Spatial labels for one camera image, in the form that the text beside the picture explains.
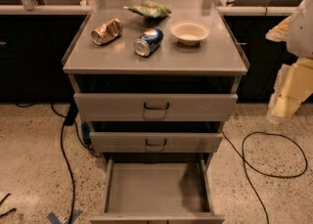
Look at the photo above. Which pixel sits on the blue tape on floor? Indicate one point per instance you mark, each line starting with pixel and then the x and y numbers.
pixel 55 219

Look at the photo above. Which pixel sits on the white paper bowl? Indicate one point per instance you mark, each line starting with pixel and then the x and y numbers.
pixel 189 33

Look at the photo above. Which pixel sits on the top grey drawer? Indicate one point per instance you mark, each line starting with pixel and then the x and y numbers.
pixel 154 107

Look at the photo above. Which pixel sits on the middle grey drawer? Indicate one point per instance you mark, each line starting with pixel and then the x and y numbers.
pixel 148 142

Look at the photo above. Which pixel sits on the grey drawer cabinet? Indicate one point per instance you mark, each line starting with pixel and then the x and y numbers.
pixel 214 66

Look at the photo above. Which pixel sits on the green chip bag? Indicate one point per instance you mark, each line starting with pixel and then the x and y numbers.
pixel 150 10

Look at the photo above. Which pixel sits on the blue pepsi can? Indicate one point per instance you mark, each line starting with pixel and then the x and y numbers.
pixel 146 43

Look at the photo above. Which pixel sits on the open bottom grey drawer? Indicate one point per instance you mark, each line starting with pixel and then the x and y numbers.
pixel 157 192

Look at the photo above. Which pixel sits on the dark counter cabinets behind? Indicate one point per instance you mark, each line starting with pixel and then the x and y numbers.
pixel 32 48

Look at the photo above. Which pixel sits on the crushed gold soda can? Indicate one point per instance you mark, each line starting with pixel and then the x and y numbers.
pixel 107 31

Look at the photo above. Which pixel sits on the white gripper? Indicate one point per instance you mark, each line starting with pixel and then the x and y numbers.
pixel 301 32

